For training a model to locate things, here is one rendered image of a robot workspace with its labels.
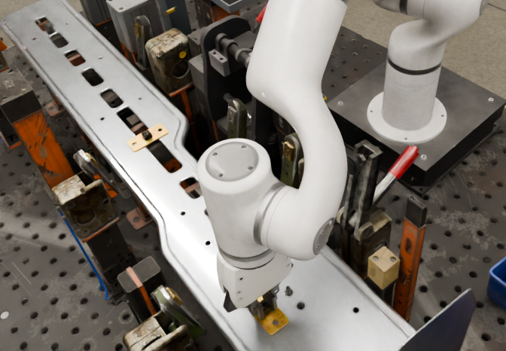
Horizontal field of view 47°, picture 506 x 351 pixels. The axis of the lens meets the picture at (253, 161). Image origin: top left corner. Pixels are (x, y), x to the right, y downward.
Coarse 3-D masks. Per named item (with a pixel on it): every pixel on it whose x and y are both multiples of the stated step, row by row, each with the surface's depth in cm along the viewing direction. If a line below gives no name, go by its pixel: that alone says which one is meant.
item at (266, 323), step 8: (264, 304) 89; (264, 312) 88; (272, 312) 89; (280, 312) 89; (264, 320) 88; (272, 320) 88; (280, 320) 88; (288, 320) 88; (264, 328) 87; (272, 328) 87; (280, 328) 87
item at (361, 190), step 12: (360, 144) 82; (372, 144) 82; (348, 156) 80; (360, 156) 81; (372, 156) 80; (348, 168) 81; (360, 168) 85; (372, 168) 81; (360, 180) 86; (372, 180) 83; (348, 192) 88; (360, 192) 87; (372, 192) 85; (348, 204) 89; (360, 204) 86; (348, 216) 91; (360, 216) 88
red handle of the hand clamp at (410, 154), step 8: (408, 152) 89; (416, 152) 89; (400, 160) 89; (408, 160) 89; (392, 168) 90; (400, 168) 89; (392, 176) 90; (400, 176) 90; (384, 184) 90; (392, 184) 90; (376, 192) 90; (384, 192) 90; (376, 200) 90; (352, 216) 91; (352, 224) 91
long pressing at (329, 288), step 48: (48, 0) 162; (48, 48) 146; (96, 48) 143; (96, 96) 130; (144, 96) 128; (96, 144) 120; (144, 192) 109; (192, 240) 100; (192, 288) 94; (336, 288) 91; (240, 336) 87; (288, 336) 87; (336, 336) 86; (384, 336) 85
